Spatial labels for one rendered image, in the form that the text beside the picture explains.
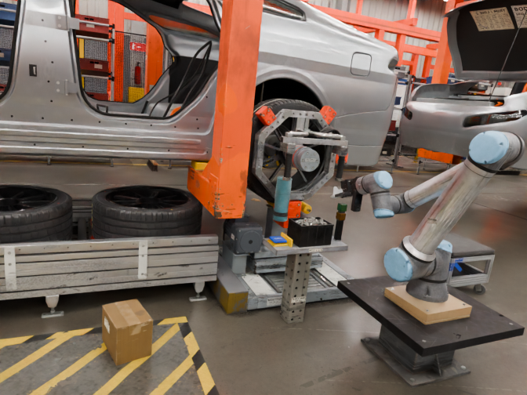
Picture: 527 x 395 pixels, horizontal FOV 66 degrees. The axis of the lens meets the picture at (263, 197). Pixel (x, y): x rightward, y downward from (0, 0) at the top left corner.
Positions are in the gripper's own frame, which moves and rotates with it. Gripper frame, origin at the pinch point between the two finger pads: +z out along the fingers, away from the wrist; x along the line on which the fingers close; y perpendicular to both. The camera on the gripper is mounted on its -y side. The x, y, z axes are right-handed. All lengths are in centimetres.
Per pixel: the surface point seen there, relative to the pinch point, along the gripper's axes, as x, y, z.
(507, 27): -316, 193, 56
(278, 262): 8, -31, 58
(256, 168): 30.3, 23.6, 31.3
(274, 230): 6, -10, 62
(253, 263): 24, -31, 62
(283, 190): 18.8, 9.2, 23.5
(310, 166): 4.2, 20.9, 14.4
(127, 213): 100, 4, 55
